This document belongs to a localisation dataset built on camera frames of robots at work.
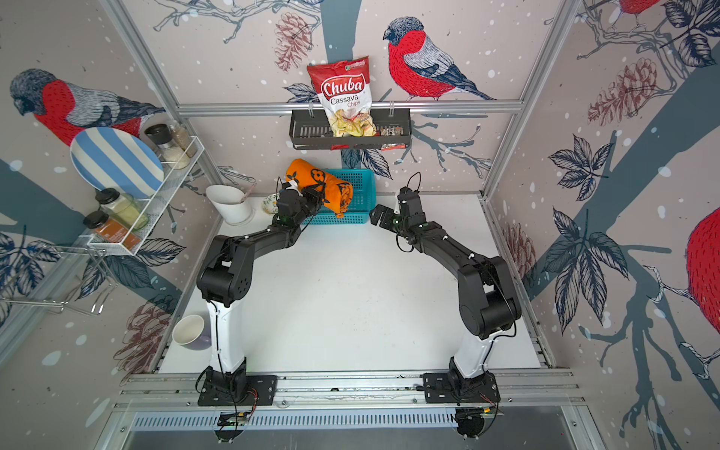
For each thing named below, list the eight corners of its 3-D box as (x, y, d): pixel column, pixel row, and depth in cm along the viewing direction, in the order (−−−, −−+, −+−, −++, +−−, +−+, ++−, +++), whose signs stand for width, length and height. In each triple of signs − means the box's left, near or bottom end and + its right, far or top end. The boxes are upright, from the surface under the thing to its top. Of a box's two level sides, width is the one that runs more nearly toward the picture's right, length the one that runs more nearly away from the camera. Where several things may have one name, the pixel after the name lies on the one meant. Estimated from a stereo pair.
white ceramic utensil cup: (226, 230, 112) (208, 201, 99) (224, 215, 117) (206, 187, 104) (255, 220, 115) (241, 192, 102) (251, 207, 120) (237, 178, 107)
